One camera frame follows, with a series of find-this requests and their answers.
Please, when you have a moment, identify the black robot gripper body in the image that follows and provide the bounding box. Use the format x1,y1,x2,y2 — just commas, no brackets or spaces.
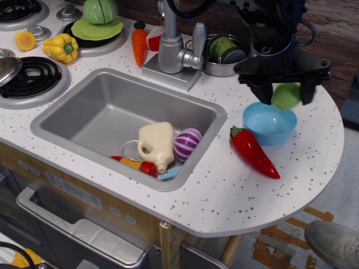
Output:
234,16,331,84

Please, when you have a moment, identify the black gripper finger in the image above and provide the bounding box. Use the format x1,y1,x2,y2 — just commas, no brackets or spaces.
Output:
247,80,273,105
300,80,316,105

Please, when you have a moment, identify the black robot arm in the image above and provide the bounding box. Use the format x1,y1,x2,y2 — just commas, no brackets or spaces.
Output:
226,1,331,105

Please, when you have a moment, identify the light blue plastic bowl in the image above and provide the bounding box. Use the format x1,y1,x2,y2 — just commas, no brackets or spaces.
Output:
242,102,298,146

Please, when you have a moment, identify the small steel pot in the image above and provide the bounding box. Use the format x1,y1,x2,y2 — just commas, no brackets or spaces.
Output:
202,34,251,77

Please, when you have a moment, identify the red toy chili pepper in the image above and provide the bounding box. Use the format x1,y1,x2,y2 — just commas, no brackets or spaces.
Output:
229,126,280,179

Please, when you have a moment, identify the green toy can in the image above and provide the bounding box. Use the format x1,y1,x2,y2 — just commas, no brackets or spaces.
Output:
207,34,246,64

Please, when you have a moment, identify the grey toy faucet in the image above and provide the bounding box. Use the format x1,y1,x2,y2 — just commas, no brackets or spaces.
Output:
142,1,206,91

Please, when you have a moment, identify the purple striped toy onion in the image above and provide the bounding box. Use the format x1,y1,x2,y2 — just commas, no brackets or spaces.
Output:
172,127,203,162

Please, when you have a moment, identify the cream toy milk jug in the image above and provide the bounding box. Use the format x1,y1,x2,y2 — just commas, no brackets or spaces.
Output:
137,122,174,174

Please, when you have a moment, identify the red white toy slice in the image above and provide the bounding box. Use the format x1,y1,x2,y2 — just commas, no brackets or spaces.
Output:
146,25,165,52

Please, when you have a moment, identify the light blue toy piece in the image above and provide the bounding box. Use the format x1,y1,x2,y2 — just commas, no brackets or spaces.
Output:
158,165,182,181

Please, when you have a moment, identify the orange toy carrot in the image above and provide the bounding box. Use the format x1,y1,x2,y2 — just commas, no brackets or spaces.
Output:
132,21,147,67

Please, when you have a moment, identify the red orange toy bottle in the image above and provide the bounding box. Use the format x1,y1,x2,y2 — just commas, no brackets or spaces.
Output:
111,156,157,177

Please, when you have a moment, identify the grey shoe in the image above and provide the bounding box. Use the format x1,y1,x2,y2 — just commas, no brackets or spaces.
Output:
305,221,358,268

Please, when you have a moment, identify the grey toy sink basin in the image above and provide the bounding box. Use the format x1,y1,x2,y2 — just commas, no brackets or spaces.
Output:
30,68,227,191

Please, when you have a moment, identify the back right stove burner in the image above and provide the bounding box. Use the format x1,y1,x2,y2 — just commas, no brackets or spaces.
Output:
58,22,127,58

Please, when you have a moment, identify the stove burner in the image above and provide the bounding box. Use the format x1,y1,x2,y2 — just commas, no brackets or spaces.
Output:
58,22,127,58
1,57,71,110
1,0,49,31

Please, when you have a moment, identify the green toy cabbage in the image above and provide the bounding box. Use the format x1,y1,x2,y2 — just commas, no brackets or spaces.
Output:
83,0,118,25

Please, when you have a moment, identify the green toy plate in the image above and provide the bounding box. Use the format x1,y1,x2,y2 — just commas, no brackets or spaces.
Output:
71,18,123,41

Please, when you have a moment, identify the yellow toy bell pepper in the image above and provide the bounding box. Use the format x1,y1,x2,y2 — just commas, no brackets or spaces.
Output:
43,33,79,63

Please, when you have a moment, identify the grey stove knob upper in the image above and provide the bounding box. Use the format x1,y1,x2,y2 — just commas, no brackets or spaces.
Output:
56,3,82,22

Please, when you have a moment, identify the grey stove knob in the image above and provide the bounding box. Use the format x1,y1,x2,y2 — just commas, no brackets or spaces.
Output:
27,25,52,42
56,3,82,22

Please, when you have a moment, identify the front left stove burner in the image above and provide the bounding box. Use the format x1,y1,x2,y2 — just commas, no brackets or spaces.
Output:
1,57,71,110

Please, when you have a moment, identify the grey stove knob lower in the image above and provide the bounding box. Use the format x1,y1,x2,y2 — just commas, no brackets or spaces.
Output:
27,25,52,42

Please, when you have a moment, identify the yellow toy corn slice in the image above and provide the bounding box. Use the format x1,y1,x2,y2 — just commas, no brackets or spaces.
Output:
14,30,36,51

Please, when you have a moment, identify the steel pot lid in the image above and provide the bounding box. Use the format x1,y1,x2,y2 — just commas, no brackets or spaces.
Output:
0,57,22,86

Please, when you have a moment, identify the back left stove burner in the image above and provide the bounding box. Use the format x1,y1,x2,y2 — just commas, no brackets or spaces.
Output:
1,0,49,31

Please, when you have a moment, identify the silver oven door handle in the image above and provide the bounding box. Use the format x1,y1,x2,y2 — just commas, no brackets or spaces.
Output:
16,187,151,268

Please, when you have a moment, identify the yellow toy with black cable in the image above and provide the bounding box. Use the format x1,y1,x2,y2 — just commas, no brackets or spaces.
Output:
1,242,42,268

